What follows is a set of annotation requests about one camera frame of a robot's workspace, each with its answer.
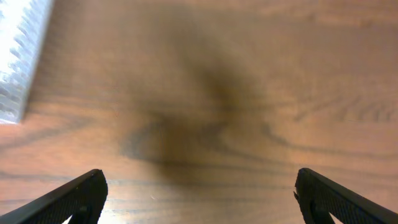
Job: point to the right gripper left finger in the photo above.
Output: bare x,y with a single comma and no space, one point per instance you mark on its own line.
80,201

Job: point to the clear plastic basket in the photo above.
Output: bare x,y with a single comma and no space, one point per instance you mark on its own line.
23,28

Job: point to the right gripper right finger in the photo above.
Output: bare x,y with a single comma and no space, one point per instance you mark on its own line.
321,200

